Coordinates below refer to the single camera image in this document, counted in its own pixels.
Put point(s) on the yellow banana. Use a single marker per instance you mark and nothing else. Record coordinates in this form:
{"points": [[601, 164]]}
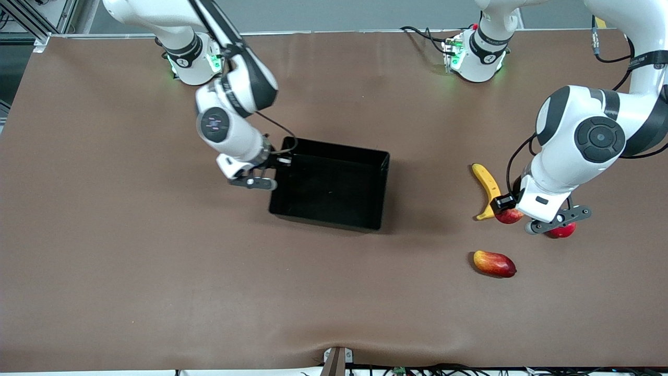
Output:
{"points": [[488, 185]]}

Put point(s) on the red yellow mango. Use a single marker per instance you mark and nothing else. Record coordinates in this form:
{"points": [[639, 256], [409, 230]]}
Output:
{"points": [[494, 263]]}

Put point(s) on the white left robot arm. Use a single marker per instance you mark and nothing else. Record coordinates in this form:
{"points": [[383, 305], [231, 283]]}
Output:
{"points": [[569, 141]]}

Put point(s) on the red yellow apple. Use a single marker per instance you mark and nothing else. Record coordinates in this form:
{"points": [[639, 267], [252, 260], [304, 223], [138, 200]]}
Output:
{"points": [[509, 216]]}

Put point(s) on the brown table mat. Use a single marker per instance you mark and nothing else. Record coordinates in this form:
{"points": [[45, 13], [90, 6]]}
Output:
{"points": [[334, 287]]}

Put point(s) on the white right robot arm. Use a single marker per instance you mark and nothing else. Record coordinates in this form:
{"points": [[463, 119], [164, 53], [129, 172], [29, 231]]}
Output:
{"points": [[235, 130]]}

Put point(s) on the black plastic box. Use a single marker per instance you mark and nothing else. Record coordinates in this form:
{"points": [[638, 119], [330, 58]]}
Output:
{"points": [[334, 188]]}

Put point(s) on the aluminium frame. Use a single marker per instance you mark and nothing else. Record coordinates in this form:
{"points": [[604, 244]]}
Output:
{"points": [[31, 21]]}

